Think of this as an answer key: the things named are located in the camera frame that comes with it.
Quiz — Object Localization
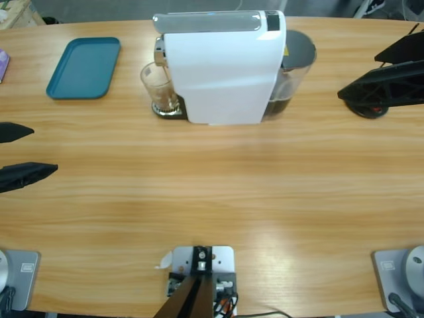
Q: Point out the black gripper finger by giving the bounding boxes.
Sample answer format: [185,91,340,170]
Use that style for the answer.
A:
[337,59,424,109]
[0,161,59,193]
[0,121,35,144]
[374,30,424,64]

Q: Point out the clear drinking glass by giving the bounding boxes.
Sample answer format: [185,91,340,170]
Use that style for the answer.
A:
[139,61,180,116]

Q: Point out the white capsule coffee machine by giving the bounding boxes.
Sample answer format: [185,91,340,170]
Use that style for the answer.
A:
[151,9,288,127]

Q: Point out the black capsule holder with rods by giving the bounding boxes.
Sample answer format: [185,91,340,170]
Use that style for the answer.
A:
[343,22,421,119]

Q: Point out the black white sneaker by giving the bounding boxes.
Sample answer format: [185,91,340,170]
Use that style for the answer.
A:
[366,0,387,14]

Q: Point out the white furniture leg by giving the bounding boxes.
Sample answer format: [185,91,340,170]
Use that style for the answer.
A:
[351,0,372,18]

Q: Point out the purple packet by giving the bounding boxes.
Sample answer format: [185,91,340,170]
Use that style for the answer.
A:
[0,48,11,83]

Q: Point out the clear water tank black lid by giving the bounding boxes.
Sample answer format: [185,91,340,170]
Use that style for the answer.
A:
[263,28,318,122]

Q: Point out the teal plastic tray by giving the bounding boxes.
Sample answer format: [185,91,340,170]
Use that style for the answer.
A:
[45,36,122,100]

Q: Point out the wooden crate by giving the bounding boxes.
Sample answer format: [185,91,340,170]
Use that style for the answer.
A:
[0,0,46,30]

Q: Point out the white paper tab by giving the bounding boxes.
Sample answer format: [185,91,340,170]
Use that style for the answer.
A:
[154,250,174,270]

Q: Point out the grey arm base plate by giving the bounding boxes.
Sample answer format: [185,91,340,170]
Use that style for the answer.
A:
[3,249,42,311]
[370,248,424,314]

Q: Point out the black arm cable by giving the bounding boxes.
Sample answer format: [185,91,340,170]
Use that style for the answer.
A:
[0,286,17,312]
[388,292,419,318]

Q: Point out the dark camera post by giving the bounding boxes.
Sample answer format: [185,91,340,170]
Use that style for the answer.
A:
[154,245,213,318]

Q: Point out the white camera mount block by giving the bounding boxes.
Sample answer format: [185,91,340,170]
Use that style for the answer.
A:
[164,244,238,318]

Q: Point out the camera mount cable bundle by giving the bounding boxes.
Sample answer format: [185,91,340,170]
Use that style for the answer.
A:
[211,291,239,318]

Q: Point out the black cable at table edge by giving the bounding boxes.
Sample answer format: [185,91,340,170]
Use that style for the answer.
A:
[237,310,294,318]

